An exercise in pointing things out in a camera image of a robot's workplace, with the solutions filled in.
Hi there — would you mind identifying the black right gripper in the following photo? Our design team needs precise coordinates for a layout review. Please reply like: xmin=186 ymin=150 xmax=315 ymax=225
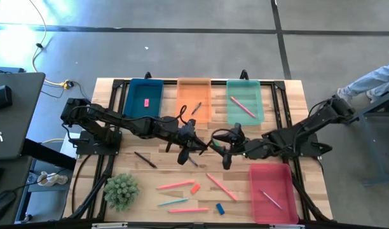
xmin=213 ymin=123 xmax=250 ymax=170

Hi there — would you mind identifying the black desk beam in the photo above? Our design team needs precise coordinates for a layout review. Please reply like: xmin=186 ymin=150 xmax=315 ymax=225
xmin=21 ymin=138 xmax=77 ymax=170

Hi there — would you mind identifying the yellow cable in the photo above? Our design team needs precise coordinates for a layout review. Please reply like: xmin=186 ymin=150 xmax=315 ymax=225
xmin=28 ymin=0 xmax=68 ymax=87

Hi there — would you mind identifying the pink pen orange cap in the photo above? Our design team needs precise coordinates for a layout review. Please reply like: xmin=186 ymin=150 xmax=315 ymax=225
xmin=167 ymin=207 xmax=210 ymax=214

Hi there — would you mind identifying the silver metal bracket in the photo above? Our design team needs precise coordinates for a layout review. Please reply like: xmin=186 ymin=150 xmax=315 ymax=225
xmin=92 ymin=222 xmax=129 ymax=229
xmin=270 ymin=223 xmax=306 ymax=229

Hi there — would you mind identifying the teal pen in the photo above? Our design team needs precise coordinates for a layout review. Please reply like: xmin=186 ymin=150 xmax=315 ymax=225
xmin=157 ymin=197 xmax=189 ymax=207

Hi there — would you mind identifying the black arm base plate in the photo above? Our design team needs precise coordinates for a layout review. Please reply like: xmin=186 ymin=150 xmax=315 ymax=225
xmin=76 ymin=129 xmax=123 ymax=156
xmin=275 ymin=131 xmax=323 ymax=158

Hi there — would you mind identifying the pink pencil orange tip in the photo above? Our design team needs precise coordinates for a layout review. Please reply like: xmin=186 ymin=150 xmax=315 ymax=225
xmin=156 ymin=179 xmax=196 ymax=191
xmin=229 ymin=96 xmax=257 ymax=118

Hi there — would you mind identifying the black box device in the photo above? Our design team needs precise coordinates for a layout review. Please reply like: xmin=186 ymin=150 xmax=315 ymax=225
xmin=0 ymin=85 xmax=13 ymax=113

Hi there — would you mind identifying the black computer mouse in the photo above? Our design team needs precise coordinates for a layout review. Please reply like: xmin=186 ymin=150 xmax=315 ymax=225
xmin=0 ymin=190 xmax=17 ymax=223

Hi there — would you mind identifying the black aluminium table frame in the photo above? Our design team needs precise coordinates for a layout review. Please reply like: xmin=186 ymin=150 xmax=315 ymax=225
xmin=67 ymin=69 xmax=334 ymax=229

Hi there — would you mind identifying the blue plastic bin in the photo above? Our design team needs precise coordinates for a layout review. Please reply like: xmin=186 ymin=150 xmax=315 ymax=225
xmin=122 ymin=78 xmax=165 ymax=120

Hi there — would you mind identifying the black pen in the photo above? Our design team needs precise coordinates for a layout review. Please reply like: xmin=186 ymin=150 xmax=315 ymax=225
xmin=133 ymin=151 xmax=158 ymax=169
xmin=199 ymin=141 xmax=214 ymax=156

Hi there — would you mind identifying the dark grey desk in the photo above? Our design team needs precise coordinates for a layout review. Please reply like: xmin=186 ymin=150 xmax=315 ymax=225
xmin=0 ymin=71 xmax=46 ymax=161

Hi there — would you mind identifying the teal translucent bin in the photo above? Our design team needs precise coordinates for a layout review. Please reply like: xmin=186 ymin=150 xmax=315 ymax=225
xmin=226 ymin=79 xmax=266 ymax=127

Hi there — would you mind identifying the purple pen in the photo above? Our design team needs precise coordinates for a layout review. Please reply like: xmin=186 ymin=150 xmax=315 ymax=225
xmin=259 ymin=189 xmax=283 ymax=211

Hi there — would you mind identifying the person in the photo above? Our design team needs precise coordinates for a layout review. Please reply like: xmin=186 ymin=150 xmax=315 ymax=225
xmin=336 ymin=59 xmax=389 ymax=100

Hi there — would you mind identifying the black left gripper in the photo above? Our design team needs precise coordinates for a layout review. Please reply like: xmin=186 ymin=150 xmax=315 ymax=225
xmin=177 ymin=119 xmax=198 ymax=165

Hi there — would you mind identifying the green artificial plant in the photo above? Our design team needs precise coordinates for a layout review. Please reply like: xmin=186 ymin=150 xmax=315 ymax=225
xmin=103 ymin=172 xmax=141 ymax=213

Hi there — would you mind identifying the grey metal cart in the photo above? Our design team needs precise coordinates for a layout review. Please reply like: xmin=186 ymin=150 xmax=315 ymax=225
xmin=341 ymin=90 xmax=389 ymax=188

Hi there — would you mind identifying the pink pencil grey tip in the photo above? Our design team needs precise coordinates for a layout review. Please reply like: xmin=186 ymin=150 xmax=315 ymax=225
xmin=205 ymin=172 xmax=238 ymax=202

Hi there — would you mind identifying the red translucent bin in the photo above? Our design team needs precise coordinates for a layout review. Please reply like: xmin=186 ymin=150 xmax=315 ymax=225
xmin=248 ymin=163 xmax=299 ymax=225

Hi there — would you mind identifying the orange translucent bin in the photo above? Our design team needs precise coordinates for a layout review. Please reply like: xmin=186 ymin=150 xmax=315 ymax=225
xmin=175 ymin=77 xmax=212 ymax=125

